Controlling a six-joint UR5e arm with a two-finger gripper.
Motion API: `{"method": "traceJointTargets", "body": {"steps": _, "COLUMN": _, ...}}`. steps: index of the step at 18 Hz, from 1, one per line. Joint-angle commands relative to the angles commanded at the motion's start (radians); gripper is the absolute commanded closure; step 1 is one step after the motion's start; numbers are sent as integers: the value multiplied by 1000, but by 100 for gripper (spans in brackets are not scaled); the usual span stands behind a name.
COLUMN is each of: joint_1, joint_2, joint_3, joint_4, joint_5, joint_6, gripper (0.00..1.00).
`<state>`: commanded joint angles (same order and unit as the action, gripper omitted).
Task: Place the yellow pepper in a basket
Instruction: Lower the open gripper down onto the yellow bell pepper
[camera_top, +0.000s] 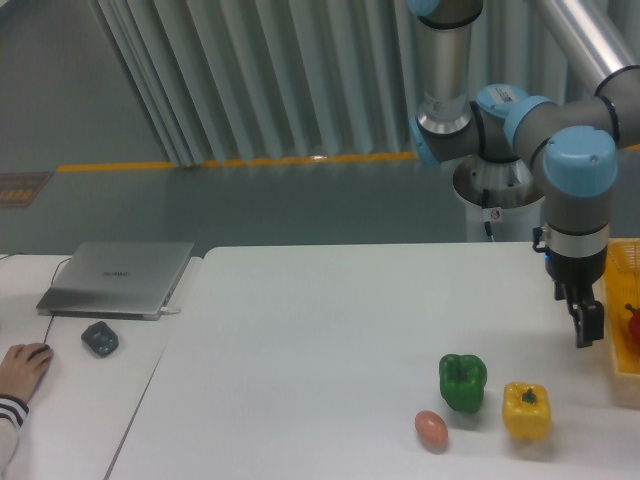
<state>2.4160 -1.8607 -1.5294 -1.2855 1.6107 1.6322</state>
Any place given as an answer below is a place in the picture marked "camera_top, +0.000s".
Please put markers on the striped sleeve forearm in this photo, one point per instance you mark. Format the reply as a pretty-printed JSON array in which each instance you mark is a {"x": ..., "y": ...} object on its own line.
[{"x": 13, "y": 414}]

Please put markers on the brown egg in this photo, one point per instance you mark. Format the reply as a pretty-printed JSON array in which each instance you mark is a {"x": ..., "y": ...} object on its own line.
[{"x": 431, "y": 429}]

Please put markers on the dark grey 3d mouse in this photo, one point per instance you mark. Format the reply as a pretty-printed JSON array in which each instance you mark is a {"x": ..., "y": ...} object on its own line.
[{"x": 100, "y": 339}]

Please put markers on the silver closed laptop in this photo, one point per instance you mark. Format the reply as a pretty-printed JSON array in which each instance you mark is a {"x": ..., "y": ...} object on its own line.
[{"x": 117, "y": 280}]

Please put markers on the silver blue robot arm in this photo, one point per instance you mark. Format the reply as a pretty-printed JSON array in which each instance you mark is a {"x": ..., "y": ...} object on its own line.
[{"x": 569, "y": 150}]

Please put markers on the green bell pepper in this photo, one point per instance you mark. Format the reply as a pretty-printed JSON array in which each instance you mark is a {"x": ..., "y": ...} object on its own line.
[{"x": 462, "y": 382}]

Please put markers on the yellow bell pepper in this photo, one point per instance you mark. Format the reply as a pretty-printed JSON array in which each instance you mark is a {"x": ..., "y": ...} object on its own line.
[{"x": 526, "y": 411}]

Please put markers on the yellow plastic basket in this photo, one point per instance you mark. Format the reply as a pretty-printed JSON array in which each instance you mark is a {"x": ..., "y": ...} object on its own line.
[{"x": 620, "y": 285}]

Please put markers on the person's hand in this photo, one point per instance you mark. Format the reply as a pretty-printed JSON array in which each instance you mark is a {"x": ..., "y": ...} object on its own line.
[{"x": 21, "y": 373}]

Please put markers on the red bell pepper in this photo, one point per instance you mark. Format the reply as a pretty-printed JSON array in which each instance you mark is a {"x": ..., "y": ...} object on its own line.
[{"x": 633, "y": 323}]

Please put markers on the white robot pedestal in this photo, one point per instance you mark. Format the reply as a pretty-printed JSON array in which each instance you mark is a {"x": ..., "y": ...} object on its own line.
[{"x": 501, "y": 200}]

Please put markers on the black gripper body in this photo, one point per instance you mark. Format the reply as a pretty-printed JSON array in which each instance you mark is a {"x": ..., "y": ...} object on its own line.
[{"x": 577, "y": 260}]

